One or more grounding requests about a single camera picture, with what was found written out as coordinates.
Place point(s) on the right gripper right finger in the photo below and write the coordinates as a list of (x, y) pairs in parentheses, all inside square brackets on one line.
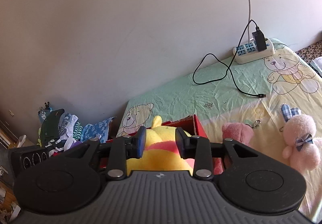
[(197, 148)]

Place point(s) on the dark patterned mattress cover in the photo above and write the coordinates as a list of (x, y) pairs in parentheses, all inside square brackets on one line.
[(311, 52)]

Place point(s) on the cartoon bear bed sheet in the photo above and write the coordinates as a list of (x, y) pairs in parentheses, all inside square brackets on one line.
[(284, 79)]

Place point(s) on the white power strip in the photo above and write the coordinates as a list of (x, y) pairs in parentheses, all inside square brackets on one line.
[(248, 52)]

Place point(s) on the pile of clothes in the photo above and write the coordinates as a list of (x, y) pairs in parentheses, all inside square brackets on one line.
[(61, 131)]

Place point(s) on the white bunny plush toy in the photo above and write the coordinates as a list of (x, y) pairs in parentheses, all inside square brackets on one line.
[(299, 132)]

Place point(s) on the yellow tiger plush toy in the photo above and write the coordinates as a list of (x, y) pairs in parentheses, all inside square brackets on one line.
[(161, 150)]

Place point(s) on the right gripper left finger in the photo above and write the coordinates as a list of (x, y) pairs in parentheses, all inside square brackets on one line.
[(122, 149)]

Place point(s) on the pink bear plush toy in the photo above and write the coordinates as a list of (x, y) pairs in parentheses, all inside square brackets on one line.
[(237, 131)]

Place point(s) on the black charger plug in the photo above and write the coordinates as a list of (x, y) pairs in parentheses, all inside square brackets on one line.
[(259, 38)]

